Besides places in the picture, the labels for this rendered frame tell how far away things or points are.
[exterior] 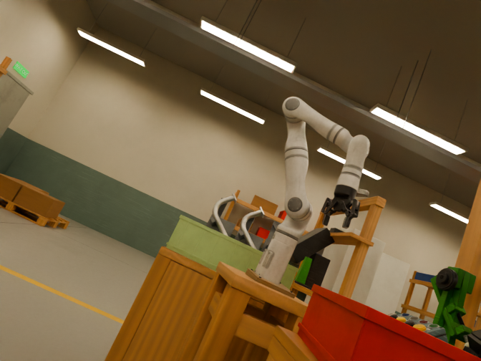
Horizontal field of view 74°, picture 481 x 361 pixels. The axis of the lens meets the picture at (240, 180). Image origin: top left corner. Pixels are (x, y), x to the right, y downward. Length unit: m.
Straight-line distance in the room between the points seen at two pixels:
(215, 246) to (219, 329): 0.57
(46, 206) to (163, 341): 4.56
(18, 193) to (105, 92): 3.75
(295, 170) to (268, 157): 7.01
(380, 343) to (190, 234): 1.16
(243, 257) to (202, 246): 0.20
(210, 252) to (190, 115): 6.99
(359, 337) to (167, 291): 1.14
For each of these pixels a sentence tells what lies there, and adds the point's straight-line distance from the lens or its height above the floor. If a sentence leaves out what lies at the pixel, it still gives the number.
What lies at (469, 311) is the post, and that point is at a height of 1.10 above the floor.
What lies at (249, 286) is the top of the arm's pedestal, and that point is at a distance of 1.04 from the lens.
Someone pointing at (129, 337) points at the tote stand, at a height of 0.38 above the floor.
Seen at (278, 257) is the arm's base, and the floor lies 0.95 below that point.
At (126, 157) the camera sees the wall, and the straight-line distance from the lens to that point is 8.24.
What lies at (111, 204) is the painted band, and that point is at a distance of 8.12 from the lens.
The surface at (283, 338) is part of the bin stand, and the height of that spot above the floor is 0.79.
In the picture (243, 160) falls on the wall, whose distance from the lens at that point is 8.10.
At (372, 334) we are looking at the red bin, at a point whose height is 0.89.
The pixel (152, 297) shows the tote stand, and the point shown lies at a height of 0.57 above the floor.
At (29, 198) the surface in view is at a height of 0.31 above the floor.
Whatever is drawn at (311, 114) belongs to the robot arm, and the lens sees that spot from 1.31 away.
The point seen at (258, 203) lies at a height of 2.13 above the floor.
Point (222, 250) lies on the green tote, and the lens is 1.54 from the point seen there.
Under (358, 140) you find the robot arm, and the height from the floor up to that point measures 1.45.
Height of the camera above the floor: 0.91
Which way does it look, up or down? 12 degrees up
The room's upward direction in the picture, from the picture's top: 25 degrees clockwise
